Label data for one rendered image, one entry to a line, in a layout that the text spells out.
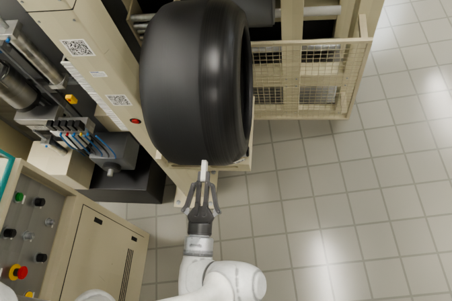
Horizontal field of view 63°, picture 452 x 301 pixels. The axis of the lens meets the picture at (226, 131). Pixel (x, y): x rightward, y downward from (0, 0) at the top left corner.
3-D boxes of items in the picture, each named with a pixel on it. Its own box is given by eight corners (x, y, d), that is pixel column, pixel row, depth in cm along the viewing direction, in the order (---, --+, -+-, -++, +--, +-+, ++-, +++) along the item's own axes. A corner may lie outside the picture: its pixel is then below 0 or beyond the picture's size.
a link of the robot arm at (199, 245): (179, 254, 110) (181, 233, 111) (187, 254, 118) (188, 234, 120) (209, 256, 108) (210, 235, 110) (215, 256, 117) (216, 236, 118)
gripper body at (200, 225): (210, 236, 111) (212, 204, 113) (182, 234, 112) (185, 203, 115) (214, 237, 118) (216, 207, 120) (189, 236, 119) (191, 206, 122)
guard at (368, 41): (197, 119, 230) (164, 48, 168) (198, 117, 231) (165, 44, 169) (348, 119, 215) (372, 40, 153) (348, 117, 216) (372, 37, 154)
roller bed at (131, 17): (149, 64, 178) (125, 20, 152) (155, 39, 184) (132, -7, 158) (190, 62, 175) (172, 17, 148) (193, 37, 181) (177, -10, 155)
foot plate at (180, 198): (173, 207, 239) (173, 206, 237) (179, 167, 251) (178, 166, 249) (214, 208, 235) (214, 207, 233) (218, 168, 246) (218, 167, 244)
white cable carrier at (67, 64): (121, 130, 158) (60, 63, 116) (123, 120, 160) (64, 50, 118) (131, 130, 157) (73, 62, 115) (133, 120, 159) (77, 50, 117)
